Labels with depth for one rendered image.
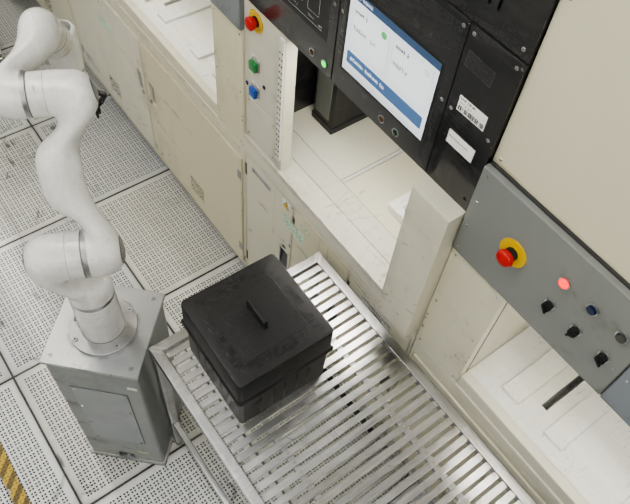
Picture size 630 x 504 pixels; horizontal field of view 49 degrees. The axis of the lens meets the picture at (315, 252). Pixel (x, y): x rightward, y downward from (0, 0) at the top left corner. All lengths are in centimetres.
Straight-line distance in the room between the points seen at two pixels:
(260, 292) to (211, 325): 15
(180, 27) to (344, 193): 98
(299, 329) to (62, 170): 67
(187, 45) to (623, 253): 185
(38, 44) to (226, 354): 82
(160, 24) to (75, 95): 124
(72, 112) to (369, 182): 101
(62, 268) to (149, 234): 148
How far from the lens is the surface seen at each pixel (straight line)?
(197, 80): 257
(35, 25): 169
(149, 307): 210
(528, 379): 197
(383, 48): 154
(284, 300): 180
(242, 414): 186
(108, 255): 172
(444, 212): 152
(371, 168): 229
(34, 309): 308
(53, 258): 174
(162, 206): 328
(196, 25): 280
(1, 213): 341
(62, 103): 162
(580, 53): 120
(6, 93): 163
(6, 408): 291
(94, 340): 204
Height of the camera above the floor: 256
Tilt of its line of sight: 55 degrees down
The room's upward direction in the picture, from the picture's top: 7 degrees clockwise
